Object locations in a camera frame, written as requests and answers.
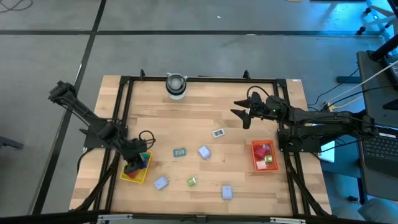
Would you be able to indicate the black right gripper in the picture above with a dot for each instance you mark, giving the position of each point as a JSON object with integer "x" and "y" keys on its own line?
{"x": 267, "y": 107}

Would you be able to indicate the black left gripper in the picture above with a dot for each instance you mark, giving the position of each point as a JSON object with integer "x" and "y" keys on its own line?
{"x": 133, "y": 152}

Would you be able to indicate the teal digital clock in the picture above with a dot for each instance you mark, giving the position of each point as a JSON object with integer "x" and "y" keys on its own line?
{"x": 179, "y": 152}
{"x": 144, "y": 155}

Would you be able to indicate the yellow plastic basket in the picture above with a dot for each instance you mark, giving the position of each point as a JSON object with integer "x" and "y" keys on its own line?
{"x": 141, "y": 178}

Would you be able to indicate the white digital clock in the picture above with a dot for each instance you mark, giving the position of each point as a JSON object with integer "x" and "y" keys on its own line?
{"x": 218, "y": 133}

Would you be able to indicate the small purple and white charger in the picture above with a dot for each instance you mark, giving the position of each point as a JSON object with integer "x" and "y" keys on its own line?
{"x": 266, "y": 147}

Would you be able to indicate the orange plastic basket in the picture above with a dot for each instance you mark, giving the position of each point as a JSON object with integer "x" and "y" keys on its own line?
{"x": 253, "y": 157}

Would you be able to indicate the green and white wall charger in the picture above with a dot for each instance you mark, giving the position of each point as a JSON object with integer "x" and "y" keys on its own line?
{"x": 192, "y": 181}
{"x": 268, "y": 159}

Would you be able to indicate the lavender USB wall charger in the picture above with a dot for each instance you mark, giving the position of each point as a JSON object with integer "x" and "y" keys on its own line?
{"x": 161, "y": 183}
{"x": 204, "y": 152}
{"x": 227, "y": 192}

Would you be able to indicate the pink wall charger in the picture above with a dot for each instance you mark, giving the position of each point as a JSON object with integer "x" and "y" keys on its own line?
{"x": 261, "y": 165}

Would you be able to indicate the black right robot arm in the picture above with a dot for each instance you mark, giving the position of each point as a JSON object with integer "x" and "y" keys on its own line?
{"x": 326, "y": 118}

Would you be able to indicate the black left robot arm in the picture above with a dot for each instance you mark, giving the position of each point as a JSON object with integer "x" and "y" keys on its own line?
{"x": 102, "y": 130}

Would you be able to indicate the white cylinder with black rim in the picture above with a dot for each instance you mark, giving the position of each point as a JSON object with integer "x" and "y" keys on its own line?
{"x": 176, "y": 85}

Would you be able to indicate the white paper sheet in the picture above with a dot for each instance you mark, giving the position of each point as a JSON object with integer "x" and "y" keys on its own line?
{"x": 327, "y": 152}

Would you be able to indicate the grey furniture leg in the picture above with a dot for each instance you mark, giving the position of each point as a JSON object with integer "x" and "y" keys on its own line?
{"x": 9, "y": 142}

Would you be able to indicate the black side desk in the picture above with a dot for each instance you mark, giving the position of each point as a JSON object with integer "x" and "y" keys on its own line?
{"x": 376, "y": 102}

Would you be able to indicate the black laptop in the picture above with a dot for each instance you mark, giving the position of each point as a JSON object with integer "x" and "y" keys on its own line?
{"x": 381, "y": 152}

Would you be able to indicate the black diagonal pole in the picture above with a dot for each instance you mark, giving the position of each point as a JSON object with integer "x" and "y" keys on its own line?
{"x": 384, "y": 48}

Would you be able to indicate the white chair base with casters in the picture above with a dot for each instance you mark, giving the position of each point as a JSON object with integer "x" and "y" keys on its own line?
{"x": 377, "y": 17}

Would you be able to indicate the person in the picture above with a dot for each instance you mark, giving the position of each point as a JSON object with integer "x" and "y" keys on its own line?
{"x": 377, "y": 211}

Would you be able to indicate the black aluminium table frame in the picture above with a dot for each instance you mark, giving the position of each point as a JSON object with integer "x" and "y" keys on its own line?
{"x": 217, "y": 80}

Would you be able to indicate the silver metal bracket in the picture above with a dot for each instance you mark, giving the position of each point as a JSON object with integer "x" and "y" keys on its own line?
{"x": 287, "y": 220}
{"x": 115, "y": 216}

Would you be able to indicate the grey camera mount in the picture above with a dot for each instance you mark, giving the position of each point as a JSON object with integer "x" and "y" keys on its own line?
{"x": 201, "y": 218}

